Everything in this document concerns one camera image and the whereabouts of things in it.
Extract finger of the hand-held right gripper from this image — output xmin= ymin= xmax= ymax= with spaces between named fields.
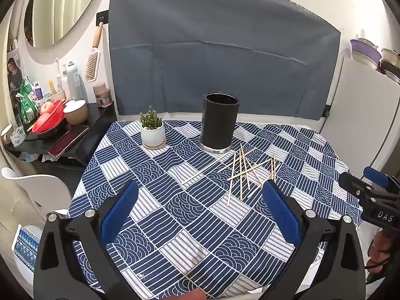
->
xmin=338 ymin=171 xmax=376 ymax=202
xmin=363 ymin=166 xmax=400 ymax=194

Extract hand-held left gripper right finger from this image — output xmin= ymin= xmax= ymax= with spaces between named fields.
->
xmin=262 ymin=180 xmax=366 ymax=300

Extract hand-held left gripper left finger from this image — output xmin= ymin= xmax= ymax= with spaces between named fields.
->
xmin=34 ymin=180 xmax=140 ymax=300

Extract bunch of wooden chopsticks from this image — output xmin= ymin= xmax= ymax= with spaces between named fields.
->
xmin=180 ymin=144 xmax=279 ymax=207

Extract black cylindrical utensil holder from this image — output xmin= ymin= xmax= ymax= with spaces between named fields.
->
xmin=199 ymin=93 xmax=240 ymax=154

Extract person's right hand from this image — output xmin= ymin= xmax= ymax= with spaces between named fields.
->
xmin=368 ymin=233 xmax=393 ymax=271

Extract person's left hand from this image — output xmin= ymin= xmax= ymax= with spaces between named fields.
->
xmin=178 ymin=289 xmax=207 ymax=300

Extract white cabinet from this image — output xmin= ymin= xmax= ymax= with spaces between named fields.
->
xmin=319 ymin=57 xmax=400 ymax=176

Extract blue patterned tablecloth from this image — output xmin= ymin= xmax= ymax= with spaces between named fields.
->
xmin=67 ymin=119 xmax=365 ymax=300

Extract white chair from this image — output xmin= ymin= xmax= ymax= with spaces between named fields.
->
xmin=1 ymin=166 xmax=73 ymax=216

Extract small cactus in white pot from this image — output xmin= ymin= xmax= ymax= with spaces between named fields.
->
xmin=139 ymin=105 xmax=166 ymax=148

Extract flat red box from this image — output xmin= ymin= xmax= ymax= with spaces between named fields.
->
xmin=47 ymin=124 xmax=90 ymax=158

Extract black side table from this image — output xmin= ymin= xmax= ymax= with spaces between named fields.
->
xmin=4 ymin=101 xmax=118 ymax=179

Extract blue patterned cushion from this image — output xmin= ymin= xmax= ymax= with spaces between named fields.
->
xmin=12 ymin=224 xmax=41 ymax=272

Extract beige ceramic bowl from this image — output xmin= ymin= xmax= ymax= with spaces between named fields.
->
xmin=63 ymin=100 xmax=88 ymax=126

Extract red plastic colander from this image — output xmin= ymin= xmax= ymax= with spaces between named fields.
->
xmin=31 ymin=99 xmax=66 ymax=134

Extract pink cosmetic jar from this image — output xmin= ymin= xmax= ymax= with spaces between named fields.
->
xmin=93 ymin=82 xmax=112 ymax=108

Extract purple stacked pot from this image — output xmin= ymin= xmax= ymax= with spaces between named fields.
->
xmin=350 ymin=38 xmax=382 ymax=69

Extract grey spray bottle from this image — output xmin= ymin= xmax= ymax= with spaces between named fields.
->
xmin=65 ymin=61 xmax=82 ymax=101

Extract green snack packet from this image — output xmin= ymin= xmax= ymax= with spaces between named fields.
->
xmin=19 ymin=76 xmax=38 ymax=124

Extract wooden hairbrush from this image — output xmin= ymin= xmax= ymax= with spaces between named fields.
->
xmin=84 ymin=22 xmax=104 ymax=83

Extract grey-blue backdrop cloth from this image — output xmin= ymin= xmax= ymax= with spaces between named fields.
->
xmin=108 ymin=0 xmax=341 ymax=121

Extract black wall plug cable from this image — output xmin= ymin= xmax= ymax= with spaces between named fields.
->
xmin=319 ymin=103 xmax=332 ymax=135

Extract wall photo print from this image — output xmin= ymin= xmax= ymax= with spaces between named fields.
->
xmin=7 ymin=57 xmax=24 ymax=101

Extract oval wall mirror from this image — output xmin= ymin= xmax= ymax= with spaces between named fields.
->
xmin=23 ymin=0 xmax=105 ymax=49

